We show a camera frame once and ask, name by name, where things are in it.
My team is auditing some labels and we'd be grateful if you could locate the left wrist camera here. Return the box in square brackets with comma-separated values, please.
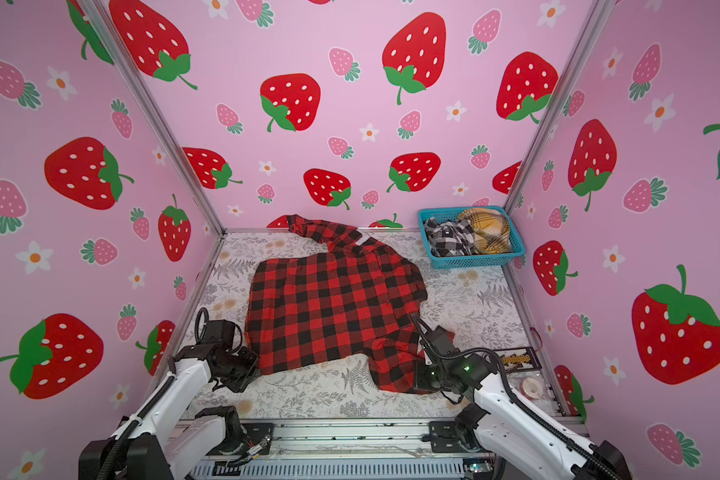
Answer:
[204, 320, 244, 353]

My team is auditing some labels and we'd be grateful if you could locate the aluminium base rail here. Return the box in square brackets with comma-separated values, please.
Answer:
[173, 416, 595, 463]

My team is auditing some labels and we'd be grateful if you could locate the black device with orange label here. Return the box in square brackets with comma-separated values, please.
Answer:
[496, 346, 542, 373]

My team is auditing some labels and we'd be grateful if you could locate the red black plaid shirt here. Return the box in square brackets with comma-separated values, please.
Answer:
[245, 215, 433, 394]

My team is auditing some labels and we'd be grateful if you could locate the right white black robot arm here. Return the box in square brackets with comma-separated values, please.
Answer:
[408, 314, 632, 479]

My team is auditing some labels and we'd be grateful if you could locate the white black plaid shirt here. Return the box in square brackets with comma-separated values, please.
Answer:
[424, 218, 477, 258]

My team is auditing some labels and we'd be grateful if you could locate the clear tape roll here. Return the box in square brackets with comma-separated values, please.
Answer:
[520, 377, 546, 400]

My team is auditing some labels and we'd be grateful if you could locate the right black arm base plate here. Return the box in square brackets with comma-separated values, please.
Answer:
[428, 420, 474, 453]

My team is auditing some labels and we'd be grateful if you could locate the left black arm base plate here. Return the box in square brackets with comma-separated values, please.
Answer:
[208, 422, 275, 457]

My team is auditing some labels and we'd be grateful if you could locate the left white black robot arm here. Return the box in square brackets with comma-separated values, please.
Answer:
[78, 308, 273, 479]

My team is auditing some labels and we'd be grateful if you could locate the yellow plaid shirt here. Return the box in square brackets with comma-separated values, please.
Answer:
[458, 207, 512, 255]

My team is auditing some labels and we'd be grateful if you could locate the teal plastic basket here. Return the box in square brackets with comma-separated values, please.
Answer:
[418, 206, 526, 269]

